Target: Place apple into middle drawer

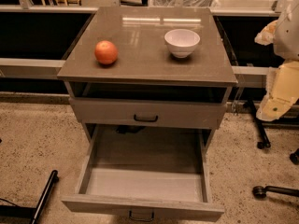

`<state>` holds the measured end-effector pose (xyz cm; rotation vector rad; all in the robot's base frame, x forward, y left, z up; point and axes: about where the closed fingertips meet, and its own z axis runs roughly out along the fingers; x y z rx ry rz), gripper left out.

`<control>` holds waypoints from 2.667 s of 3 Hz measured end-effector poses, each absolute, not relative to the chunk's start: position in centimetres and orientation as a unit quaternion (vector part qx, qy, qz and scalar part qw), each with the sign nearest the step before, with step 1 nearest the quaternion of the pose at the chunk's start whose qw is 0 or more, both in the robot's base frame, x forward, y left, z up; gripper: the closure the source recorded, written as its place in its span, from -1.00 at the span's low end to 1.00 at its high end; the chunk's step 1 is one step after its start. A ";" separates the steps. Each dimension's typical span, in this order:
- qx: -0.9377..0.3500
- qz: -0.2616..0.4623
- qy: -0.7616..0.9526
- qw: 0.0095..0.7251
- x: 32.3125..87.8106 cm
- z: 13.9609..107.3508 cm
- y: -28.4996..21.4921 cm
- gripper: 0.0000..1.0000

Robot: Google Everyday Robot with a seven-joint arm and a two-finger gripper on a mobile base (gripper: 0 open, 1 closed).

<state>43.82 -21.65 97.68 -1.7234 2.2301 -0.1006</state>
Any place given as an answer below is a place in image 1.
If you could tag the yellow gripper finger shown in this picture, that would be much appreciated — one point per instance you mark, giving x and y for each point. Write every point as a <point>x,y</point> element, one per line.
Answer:
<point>266,36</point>

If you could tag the red orange apple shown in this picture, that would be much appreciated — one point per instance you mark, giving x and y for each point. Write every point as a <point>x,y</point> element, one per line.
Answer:
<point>105,52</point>

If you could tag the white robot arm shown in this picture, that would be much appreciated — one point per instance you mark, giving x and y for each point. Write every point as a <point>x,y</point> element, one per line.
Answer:
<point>282,84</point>

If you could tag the closed grey upper drawer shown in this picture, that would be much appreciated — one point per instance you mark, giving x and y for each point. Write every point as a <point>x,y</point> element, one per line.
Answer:
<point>147,113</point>

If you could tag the grey drawer cabinet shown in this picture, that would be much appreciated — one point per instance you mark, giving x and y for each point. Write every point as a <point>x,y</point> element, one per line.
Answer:
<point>145,70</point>

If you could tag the open grey middle drawer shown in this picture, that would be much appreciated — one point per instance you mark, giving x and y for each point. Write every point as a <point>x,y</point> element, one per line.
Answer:
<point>153,173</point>

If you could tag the white ceramic bowl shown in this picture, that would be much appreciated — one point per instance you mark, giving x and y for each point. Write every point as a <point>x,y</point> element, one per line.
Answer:
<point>181,42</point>

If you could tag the black stand leg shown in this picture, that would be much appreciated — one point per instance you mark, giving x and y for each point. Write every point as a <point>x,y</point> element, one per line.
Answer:
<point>264,142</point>

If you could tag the black caster far right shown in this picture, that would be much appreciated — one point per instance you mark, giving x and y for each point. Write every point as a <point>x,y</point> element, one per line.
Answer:
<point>294,157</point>

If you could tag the black caster leg right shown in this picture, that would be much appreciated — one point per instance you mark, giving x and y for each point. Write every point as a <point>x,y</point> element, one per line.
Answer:
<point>260,192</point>

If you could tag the black chair leg left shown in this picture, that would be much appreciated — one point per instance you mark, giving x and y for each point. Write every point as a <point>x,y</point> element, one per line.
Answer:
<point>53,179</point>

